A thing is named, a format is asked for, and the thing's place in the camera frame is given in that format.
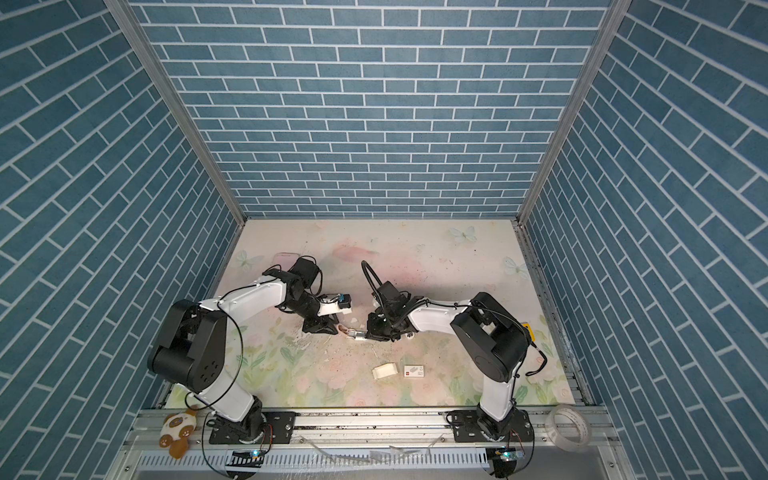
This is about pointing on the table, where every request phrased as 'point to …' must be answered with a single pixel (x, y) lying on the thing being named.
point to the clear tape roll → (582, 421)
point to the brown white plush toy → (176, 429)
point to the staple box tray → (384, 370)
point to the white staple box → (414, 371)
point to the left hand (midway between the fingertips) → (335, 322)
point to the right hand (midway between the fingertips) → (362, 333)
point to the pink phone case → (286, 260)
